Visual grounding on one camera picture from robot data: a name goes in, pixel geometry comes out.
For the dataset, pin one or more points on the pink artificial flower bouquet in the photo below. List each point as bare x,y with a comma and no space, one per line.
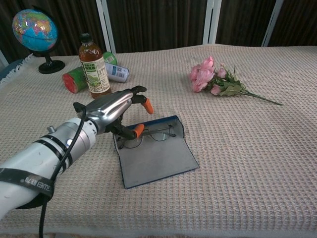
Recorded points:
201,75

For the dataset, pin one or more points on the green tube red end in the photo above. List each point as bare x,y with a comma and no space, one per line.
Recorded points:
74,80

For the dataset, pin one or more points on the tea bottle black cap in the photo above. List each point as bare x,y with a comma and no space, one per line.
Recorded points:
95,74

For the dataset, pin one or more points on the dark folding screen white frames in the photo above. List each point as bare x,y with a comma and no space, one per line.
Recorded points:
161,22

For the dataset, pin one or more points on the thin black frame eyeglasses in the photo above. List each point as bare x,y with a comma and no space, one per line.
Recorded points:
161,137

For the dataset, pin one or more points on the white blue can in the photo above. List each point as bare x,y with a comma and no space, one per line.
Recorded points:
119,72

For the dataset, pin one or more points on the beige waffle tablecloth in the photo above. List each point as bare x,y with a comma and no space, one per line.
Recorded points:
223,161

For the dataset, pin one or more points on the blue glasses case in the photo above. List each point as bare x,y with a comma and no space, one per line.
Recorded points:
158,163

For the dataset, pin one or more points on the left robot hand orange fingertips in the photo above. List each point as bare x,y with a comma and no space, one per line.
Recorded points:
111,105

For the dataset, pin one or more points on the desk globe black stand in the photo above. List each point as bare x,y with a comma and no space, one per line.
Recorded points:
34,29

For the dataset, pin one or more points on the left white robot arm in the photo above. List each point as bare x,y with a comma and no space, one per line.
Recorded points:
37,158

